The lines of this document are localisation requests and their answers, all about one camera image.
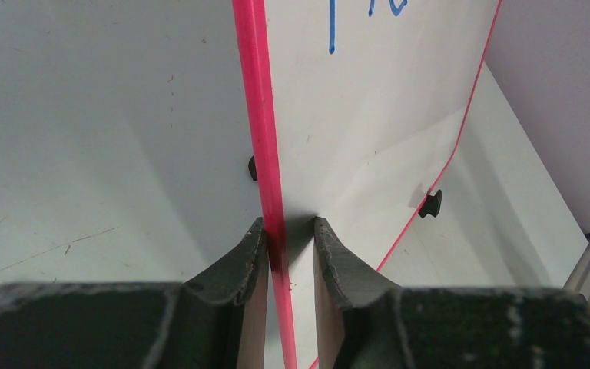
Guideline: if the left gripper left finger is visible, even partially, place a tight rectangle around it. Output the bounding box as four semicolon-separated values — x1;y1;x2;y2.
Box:
0;218;269;368

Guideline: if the wire whiteboard stand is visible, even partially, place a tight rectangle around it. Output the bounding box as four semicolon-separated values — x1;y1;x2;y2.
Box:
247;155;258;181

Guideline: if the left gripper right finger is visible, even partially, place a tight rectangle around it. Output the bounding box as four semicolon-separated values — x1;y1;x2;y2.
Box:
313;217;590;368

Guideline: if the pink framed whiteboard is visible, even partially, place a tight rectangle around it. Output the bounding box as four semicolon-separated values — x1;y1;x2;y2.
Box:
232;1;500;368

